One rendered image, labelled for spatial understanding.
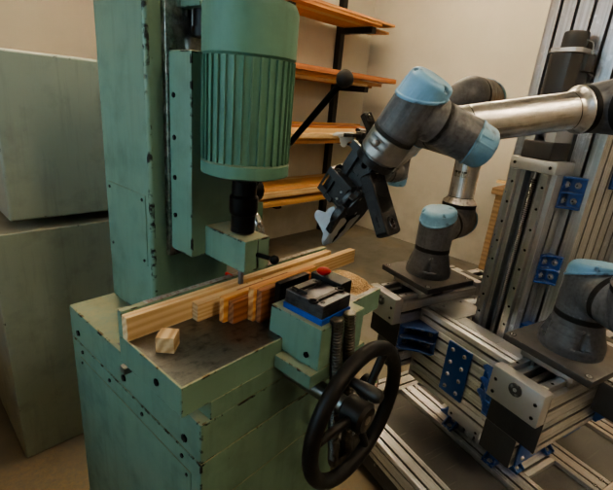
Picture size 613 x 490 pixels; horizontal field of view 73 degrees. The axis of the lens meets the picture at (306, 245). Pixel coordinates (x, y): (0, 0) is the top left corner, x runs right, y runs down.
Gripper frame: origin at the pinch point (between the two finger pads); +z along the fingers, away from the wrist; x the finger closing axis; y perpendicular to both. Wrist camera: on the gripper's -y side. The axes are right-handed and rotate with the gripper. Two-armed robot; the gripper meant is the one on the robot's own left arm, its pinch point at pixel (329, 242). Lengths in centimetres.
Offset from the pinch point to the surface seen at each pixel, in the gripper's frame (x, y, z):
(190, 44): 10.1, 47.2, -12.9
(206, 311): 16.9, 5.8, 23.3
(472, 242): -329, 27, 111
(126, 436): 29, 0, 60
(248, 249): 9.9, 9.3, 9.5
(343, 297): 2.4, -10.4, 4.1
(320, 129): -218, 166, 89
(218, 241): 10.9, 16.4, 14.5
